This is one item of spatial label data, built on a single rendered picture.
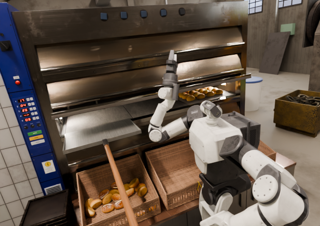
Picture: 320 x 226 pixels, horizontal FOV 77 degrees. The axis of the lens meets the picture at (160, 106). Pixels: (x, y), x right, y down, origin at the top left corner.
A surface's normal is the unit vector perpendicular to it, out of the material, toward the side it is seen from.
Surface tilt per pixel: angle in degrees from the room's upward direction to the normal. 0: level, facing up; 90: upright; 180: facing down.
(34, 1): 90
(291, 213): 68
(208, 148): 85
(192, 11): 90
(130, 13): 90
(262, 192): 48
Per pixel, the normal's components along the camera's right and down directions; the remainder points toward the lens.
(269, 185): -0.81, -0.58
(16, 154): 0.37, 0.26
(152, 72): 0.32, -0.08
